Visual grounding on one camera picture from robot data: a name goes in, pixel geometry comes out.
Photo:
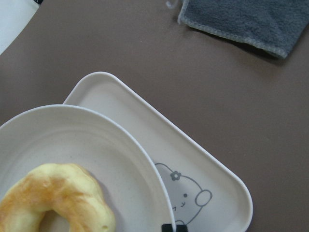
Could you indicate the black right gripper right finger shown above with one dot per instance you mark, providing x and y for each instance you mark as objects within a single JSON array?
[{"x": 181, "y": 228}]

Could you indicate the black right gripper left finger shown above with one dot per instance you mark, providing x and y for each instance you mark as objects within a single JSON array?
[{"x": 166, "y": 228}]

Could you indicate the white round plate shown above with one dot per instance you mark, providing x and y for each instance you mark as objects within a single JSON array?
[{"x": 130, "y": 182}]

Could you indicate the yellow glazed donut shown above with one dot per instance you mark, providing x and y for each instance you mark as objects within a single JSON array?
[{"x": 67, "y": 189}]

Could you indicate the cream rectangular tray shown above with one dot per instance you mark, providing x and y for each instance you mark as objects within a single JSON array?
[{"x": 204, "y": 194}]

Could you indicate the grey cloth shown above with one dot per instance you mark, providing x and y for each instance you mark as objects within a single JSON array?
[{"x": 271, "y": 25}]

